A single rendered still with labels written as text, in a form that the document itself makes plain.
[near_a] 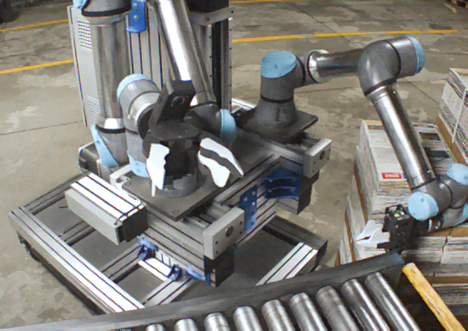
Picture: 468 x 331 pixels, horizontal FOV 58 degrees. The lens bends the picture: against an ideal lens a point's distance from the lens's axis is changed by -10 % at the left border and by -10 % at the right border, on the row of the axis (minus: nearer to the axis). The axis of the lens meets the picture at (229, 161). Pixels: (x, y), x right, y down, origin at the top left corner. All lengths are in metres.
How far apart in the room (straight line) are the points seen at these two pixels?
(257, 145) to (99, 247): 0.84
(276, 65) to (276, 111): 0.16
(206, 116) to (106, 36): 0.30
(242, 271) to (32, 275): 1.03
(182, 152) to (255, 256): 1.30
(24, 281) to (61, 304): 0.26
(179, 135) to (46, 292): 1.64
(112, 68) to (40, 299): 1.38
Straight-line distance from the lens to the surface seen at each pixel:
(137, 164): 0.91
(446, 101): 1.67
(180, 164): 0.71
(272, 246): 2.01
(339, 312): 1.03
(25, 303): 2.22
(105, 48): 1.07
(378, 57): 1.23
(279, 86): 1.54
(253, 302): 1.02
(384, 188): 1.40
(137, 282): 1.88
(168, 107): 0.69
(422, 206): 1.19
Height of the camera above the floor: 1.59
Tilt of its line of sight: 33 degrees down
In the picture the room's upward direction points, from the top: straight up
